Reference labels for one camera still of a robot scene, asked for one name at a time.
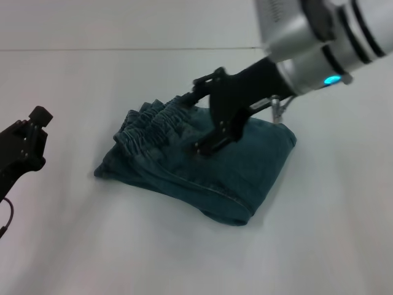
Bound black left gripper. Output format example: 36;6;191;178
0;105;54;201

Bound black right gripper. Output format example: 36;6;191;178
181;57;296;157

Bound blue denim shorts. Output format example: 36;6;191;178
93;95;298;227

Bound right wrist cable with connector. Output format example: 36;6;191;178
269;94;296;124

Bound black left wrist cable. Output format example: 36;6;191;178
0;197;16;238

